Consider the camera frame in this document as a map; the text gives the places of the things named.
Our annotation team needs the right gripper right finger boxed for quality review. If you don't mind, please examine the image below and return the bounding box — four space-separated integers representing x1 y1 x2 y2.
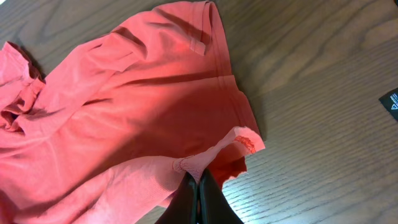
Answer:
198 169 243 224

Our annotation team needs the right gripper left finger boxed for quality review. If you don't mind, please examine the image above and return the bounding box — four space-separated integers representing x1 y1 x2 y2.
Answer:
155 172 198 224

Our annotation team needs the red t-shirt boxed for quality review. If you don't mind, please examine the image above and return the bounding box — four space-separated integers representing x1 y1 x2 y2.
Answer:
1 1 264 223

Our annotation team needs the black patterned garment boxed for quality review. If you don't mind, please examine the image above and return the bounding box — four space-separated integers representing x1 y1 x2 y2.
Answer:
379 88 398 121

